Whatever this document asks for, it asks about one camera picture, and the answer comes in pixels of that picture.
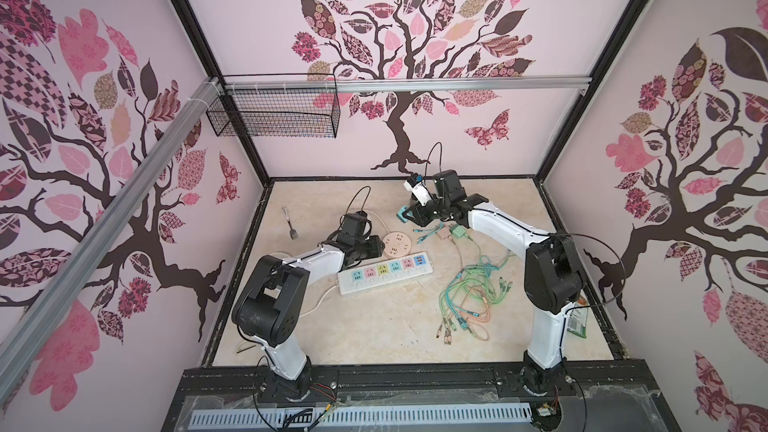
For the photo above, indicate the round pink power socket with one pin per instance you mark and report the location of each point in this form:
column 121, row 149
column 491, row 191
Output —
column 397, row 244

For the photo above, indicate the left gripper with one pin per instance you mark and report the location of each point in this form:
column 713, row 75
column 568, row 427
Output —
column 376, row 250

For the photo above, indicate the white multicolour power strip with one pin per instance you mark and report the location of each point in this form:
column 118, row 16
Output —
column 383, row 273

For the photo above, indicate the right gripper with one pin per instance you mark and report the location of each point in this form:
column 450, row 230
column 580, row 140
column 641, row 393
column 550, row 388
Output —
column 418, row 212

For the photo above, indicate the green snack packet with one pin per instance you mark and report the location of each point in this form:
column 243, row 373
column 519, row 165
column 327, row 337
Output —
column 578, row 318

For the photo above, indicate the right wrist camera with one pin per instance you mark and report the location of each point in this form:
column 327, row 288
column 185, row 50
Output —
column 415, row 185

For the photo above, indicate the white cable duct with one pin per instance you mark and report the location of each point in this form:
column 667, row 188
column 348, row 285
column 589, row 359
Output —
column 357, row 418

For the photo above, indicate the pink charger plug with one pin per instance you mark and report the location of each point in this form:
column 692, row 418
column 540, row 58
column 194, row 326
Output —
column 444, row 233

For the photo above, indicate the black wire basket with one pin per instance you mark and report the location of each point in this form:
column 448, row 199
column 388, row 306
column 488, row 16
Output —
column 289, row 105

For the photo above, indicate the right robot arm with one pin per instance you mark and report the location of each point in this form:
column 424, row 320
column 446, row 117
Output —
column 554, row 275

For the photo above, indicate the teal charger plug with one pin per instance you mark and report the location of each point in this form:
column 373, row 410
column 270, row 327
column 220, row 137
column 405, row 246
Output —
column 405, row 214

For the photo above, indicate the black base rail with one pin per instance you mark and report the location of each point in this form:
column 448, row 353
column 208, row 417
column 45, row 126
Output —
column 618, row 395

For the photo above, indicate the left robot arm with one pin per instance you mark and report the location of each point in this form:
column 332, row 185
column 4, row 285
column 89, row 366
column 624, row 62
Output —
column 267, row 310

